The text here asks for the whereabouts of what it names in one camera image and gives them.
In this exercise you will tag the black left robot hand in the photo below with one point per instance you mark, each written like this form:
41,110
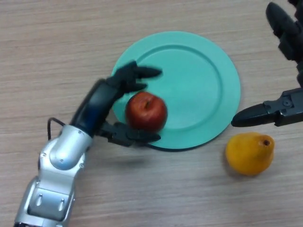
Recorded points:
94,106

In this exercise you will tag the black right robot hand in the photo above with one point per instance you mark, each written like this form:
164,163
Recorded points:
288,108

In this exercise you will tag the red apple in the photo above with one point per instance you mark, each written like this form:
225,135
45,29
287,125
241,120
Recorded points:
146,113

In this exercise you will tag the green round plate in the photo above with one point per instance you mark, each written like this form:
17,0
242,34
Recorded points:
194,82

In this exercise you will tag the yellow pear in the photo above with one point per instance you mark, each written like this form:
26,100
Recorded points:
248,156

